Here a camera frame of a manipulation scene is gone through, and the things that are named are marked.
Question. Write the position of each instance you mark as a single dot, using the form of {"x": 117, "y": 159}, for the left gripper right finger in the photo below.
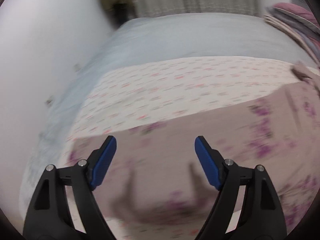
{"x": 261, "y": 215}

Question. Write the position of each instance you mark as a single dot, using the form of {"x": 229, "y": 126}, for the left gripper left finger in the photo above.
{"x": 48, "y": 215}

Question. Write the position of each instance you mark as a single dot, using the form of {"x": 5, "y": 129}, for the beige purple floral garment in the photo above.
{"x": 190, "y": 167}

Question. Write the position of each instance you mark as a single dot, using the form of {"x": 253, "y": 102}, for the white floral patterned sheet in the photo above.
{"x": 175, "y": 89}

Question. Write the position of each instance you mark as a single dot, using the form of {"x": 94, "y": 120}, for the light blue bed sheet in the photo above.
{"x": 146, "y": 40}

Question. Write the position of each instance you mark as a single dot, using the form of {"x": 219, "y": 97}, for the striped folded blanket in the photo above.
{"x": 299, "y": 29}

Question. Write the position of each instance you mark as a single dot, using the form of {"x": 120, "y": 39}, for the pink pillow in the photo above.
{"x": 296, "y": 10}

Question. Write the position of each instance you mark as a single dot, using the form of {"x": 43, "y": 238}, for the olive green hanging jacket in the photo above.
{"x": 120, "y": 11}

